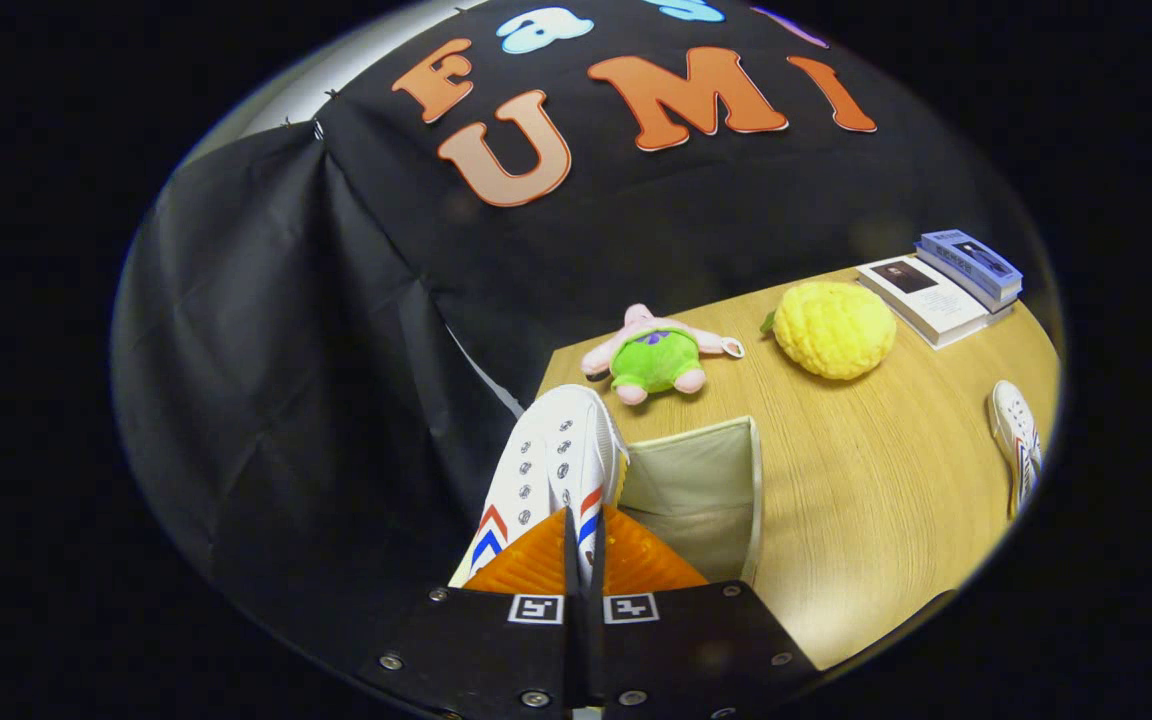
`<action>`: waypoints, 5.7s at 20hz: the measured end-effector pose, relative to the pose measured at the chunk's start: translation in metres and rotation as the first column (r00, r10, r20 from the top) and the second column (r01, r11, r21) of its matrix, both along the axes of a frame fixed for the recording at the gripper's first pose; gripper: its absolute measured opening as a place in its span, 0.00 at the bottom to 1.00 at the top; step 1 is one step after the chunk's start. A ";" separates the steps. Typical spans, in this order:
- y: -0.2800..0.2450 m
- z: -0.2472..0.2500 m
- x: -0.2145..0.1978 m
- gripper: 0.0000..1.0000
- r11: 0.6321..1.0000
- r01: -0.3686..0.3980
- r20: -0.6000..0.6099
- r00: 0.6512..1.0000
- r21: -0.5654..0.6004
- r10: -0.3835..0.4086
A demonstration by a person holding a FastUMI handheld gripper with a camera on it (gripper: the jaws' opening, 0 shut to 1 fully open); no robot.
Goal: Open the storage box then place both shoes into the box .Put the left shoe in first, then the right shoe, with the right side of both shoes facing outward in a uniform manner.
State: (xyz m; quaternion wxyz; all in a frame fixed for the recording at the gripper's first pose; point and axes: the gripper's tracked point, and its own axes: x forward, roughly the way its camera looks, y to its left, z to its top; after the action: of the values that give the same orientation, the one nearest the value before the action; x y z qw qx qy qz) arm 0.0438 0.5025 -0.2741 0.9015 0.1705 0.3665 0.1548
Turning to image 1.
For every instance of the white book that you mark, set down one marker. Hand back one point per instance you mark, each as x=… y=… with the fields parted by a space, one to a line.
x=926 y=295

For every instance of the brown fabric storage box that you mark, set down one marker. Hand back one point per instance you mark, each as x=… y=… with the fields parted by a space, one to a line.
x=696 y=490

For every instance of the blue book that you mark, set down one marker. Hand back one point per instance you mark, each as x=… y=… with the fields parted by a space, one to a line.
x=971 y=262

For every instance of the black backdrop cloth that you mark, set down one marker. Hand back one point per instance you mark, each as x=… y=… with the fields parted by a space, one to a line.
x=286 y=350

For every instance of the yellow plush ball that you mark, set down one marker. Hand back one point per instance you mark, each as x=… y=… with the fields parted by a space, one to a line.
x=834 y=330

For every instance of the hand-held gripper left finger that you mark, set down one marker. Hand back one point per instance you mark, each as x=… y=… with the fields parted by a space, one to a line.
x=486 y=650

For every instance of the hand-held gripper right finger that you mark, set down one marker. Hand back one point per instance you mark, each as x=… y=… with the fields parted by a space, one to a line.
x=676 y=650

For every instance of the white striped canvas shoe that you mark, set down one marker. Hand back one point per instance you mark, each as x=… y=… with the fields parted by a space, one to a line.
x=556 y=450
x=1018 y=445

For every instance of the pink and green plush toy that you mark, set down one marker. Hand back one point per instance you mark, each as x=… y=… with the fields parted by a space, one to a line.
x=651 y=355

